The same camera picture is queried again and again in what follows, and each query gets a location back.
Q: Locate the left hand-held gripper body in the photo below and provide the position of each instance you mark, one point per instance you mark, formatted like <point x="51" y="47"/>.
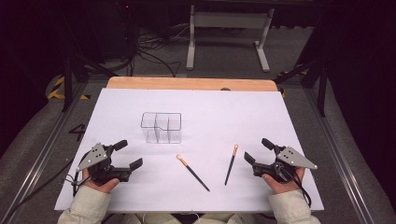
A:
<point x="95" y="155"/>

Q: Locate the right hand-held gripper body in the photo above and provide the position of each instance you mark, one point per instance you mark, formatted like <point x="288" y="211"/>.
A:
<point x="292" y="158"/>

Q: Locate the striped dark makeup brush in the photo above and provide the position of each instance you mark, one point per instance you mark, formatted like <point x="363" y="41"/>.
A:
<point x="230" y="165"/>

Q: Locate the clear plastic organizer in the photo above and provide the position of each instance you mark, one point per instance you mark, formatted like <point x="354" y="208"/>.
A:
<point x="162" y="128"/>

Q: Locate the black makeup brush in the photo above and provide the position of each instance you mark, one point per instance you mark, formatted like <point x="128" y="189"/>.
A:
<point x="193" y="173"/>

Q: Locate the person's right hand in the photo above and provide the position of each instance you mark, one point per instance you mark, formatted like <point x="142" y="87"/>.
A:
<point x="281" y="186"/>

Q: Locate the person's left hand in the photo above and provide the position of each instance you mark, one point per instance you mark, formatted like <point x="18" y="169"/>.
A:
<point x="104" y="186"/>

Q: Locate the person's left leg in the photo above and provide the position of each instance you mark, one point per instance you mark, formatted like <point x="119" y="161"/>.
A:
<point x="155" y="219"/>

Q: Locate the person's leg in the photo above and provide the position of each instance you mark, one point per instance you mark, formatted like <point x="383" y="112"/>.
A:
<point x="155" y="219"/>
<point x="224" y="219"/>

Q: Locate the white paper sheet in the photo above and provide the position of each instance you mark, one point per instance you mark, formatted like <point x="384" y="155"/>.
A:
<point x="202" y="112"/>

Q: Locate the person's right leg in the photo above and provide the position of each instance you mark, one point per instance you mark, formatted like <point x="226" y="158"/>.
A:
<point x="224" y="219"/>

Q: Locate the black tripod stand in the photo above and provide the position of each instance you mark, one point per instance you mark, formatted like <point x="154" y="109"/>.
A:
<point x="67" y="84"/>
<point x="322" y="90"/>

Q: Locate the yellow black floor tape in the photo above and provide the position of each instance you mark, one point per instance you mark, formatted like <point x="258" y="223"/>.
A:
<point x="56" y="90"/>

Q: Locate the wooden table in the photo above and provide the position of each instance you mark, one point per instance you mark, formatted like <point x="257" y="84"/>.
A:
<point x="190" y="83"/>

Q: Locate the white metal stand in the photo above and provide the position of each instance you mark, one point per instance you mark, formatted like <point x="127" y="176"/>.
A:
<point x="230" y="20"/>

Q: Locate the aluminium floor rail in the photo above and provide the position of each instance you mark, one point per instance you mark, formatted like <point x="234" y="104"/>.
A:
<point x="339" y="155"/>
<point x="49" y="146"/>

